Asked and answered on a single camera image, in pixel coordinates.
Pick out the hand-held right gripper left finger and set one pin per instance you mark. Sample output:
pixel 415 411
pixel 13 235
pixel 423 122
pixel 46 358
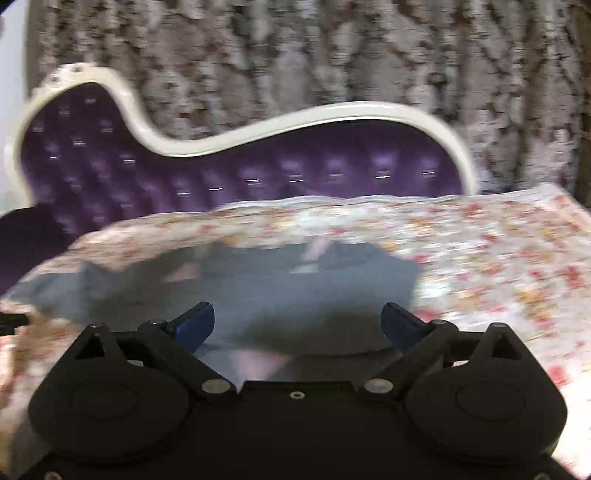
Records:
pixel 194 325

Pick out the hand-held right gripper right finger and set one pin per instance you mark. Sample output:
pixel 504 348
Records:
pixel 398 328

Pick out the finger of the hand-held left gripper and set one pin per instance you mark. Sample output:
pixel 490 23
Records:
pixel 10 323

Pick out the grey knit garment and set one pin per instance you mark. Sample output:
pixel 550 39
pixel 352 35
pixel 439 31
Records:
pixel 300 295

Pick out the purple velvet cushion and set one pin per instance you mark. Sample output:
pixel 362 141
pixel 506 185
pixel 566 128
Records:
pixel 27 244

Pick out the floral blanket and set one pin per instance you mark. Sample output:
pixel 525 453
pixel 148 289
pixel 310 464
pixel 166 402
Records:
pixel 485 240

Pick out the white door with stickers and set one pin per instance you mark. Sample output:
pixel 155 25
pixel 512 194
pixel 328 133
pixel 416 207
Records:
pixel 11 92

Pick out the grey brown patterned curtain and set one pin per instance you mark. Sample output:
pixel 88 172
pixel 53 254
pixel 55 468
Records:
pixel 323 50

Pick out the purple tufted sofa white frame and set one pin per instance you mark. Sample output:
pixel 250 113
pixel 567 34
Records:
pixel 323 166

